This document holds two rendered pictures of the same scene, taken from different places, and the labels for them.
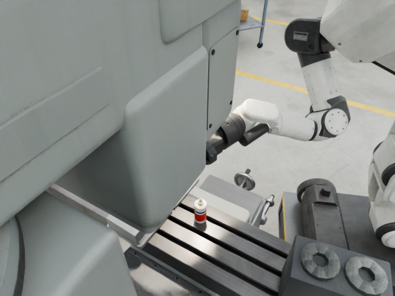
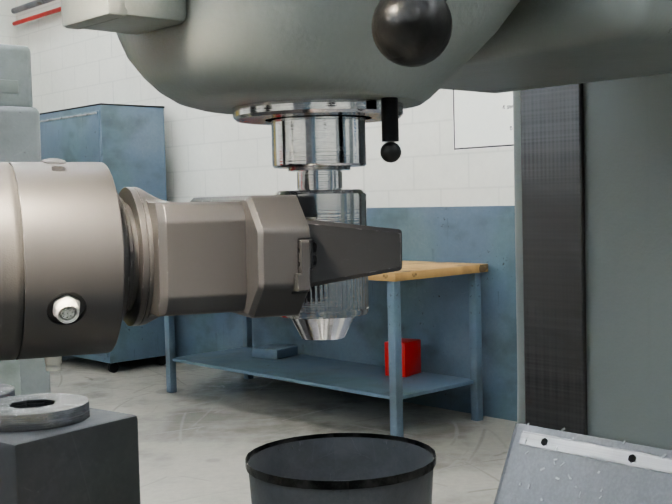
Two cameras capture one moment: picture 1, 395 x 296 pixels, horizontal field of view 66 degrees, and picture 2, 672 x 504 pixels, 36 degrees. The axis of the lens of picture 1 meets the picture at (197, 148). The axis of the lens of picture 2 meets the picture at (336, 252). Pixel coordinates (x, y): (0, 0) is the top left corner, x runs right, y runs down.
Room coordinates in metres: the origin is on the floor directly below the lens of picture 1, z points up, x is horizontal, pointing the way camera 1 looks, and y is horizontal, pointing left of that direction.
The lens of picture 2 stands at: (1.06, 0.19, 1.26)
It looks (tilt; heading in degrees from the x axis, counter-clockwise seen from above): 3 degrees down; 197
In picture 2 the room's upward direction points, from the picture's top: 1 degrees counter-clockwise
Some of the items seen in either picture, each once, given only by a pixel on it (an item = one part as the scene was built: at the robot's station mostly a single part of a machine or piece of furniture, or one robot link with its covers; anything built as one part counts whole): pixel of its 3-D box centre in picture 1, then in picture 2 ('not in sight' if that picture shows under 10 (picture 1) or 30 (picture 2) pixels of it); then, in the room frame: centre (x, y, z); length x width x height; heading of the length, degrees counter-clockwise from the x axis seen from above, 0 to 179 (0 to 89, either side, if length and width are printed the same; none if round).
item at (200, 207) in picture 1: (200, 208); not in sight; (0.60, -0.01, 0.96); 0.04 x 0.04 x 0.11
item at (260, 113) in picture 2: not in sight; (318, 111); (0.57, 0.03, 1.31); 0.09 x 0.09 x 0.01
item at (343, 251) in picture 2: not in sight; (345, 252); (0.59, 0.05, 1.24); 0.06 x 0.02 x 0.03; 131
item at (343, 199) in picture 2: not in sight; (320, 200); (0.57, 0.03, 1.26); 0.05 x 0.05 x 0.01
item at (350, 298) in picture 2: not in sight; (321, 262); (0.57, 0.03, 1.23); 0.05 x 0.05 x 0.05
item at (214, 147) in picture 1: (211, 139); (143, 261); (0.63, -0.04, 1.24); 0.13 x 0.12 x 0.10; 41
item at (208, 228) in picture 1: (177, 227); not in sight; (0.59, 0.07, 0.86); 1.24 x 0.23 x 0.08; 60
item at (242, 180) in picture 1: (241, 186); not in sight; (1.00, -0.22, 0.60); 0.16 x 0.12 x 0.12; 150
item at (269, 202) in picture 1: (266, 207); not in sight; (0.95, -0.36, 0.48); 0.22 x 0.06 x 0.06; 150
